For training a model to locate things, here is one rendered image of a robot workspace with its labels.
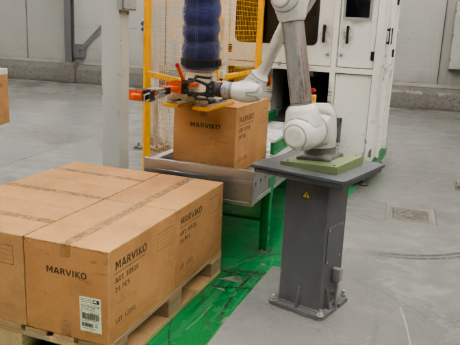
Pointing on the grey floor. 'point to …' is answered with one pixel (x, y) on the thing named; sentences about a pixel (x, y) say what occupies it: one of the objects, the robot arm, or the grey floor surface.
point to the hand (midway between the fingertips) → (187, 86)
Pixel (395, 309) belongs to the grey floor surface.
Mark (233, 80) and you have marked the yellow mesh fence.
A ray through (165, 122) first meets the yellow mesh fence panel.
